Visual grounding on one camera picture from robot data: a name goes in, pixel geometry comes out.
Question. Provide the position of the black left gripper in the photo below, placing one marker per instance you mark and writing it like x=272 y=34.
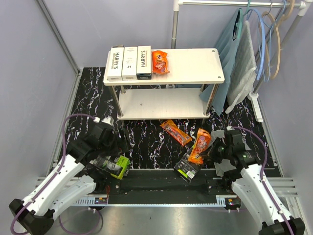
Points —
x=119 y=148

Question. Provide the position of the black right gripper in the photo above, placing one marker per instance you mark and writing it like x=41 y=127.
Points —
x=210 y=154

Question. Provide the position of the black green Gillette box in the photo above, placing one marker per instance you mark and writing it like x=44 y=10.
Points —
x=116 y=166
x=187 y=170

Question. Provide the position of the white harry's box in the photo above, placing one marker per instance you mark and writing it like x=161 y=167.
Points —
x=144 y=63
x=129 y=64
x=114 y=69

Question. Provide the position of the orange Bic razor pack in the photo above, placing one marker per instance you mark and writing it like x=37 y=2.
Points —
x=160 y=62

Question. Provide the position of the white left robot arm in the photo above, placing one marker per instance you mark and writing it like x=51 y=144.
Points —
x=66 y=183

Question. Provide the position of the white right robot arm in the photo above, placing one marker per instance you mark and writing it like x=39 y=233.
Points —
x=242 y=173

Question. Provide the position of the white two-tier shelf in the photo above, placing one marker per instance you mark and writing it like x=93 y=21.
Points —
x=187 y=66

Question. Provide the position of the grey hanging towel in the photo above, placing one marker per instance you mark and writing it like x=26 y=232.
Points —
x=244 y=71

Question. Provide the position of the teal hanging garment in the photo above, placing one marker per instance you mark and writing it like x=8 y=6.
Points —
x=227 y=45

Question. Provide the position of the blue clothes hanger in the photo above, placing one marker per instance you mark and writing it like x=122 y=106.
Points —
x=266 y=19

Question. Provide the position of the metal clothes rack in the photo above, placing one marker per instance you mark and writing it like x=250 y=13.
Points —
x=285 y=30

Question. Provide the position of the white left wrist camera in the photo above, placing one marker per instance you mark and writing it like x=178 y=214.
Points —
x=107 y=120

